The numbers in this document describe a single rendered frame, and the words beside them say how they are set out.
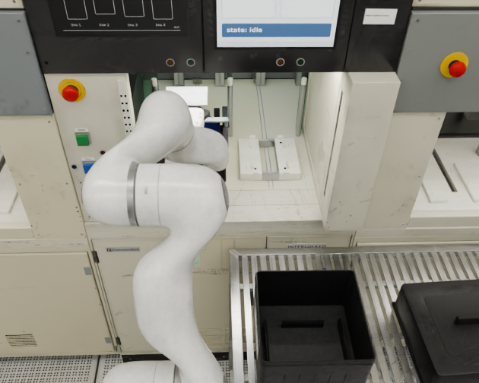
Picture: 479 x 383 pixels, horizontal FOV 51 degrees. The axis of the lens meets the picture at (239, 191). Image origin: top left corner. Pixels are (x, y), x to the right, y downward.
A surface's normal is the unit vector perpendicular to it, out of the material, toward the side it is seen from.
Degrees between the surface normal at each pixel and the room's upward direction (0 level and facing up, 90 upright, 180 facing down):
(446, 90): 90
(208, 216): 66
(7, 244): 90
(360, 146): 90
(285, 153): 0
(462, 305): 0
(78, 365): 0
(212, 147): 57
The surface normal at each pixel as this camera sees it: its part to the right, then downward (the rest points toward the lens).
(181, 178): 0.05, -0.51
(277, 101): 0.02, -0.74
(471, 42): 0.04, 0.67
